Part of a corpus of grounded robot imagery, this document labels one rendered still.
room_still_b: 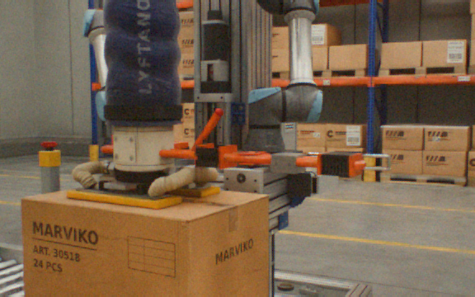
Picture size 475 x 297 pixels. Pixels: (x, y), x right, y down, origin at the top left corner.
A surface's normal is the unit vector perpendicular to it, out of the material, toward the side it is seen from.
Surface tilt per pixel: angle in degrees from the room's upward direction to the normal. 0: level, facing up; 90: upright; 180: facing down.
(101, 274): 90
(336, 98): 90
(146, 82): 75
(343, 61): 91
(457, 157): 88
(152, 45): 70
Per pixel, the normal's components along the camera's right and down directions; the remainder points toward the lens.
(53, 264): -0.51, 0.07
